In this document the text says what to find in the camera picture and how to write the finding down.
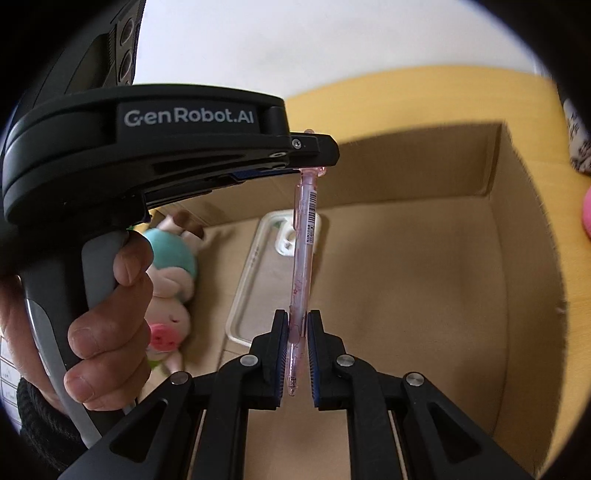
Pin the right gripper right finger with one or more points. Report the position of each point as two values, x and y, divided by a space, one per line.
399 427

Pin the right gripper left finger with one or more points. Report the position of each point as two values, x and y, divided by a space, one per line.
193 427

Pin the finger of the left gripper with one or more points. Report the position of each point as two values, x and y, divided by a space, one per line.
307 151

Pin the pink transparent pen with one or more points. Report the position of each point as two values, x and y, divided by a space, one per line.
305 212

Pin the pig plush toy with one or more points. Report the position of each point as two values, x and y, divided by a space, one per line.
175 242

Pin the clear white phone case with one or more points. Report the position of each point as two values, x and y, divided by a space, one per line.
265 283

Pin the black knit sleeve forearm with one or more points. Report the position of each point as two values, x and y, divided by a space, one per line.
52 441

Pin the left hand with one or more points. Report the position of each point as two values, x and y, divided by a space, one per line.
110 339

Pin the cardboard box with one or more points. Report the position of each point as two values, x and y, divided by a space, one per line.
435 256

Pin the beige folded garment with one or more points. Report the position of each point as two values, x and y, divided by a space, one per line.
578 137

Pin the pink plush toy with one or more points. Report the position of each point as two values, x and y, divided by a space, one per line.
586 213

